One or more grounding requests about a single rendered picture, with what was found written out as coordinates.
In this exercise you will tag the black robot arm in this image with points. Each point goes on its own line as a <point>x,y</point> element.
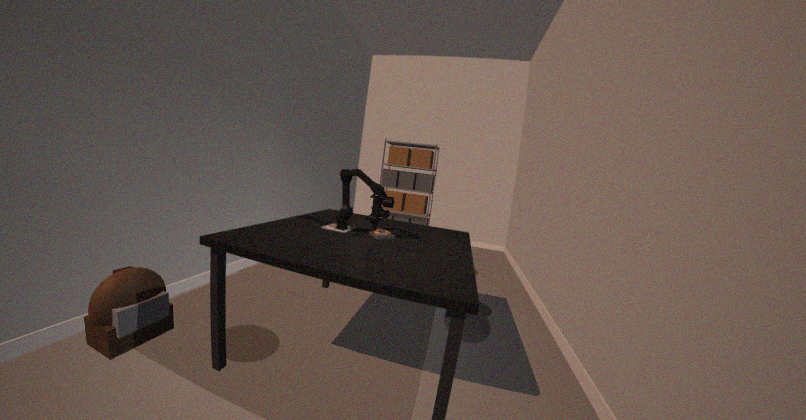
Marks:
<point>346,210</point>

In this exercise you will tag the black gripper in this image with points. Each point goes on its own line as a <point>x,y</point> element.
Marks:
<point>374,218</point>

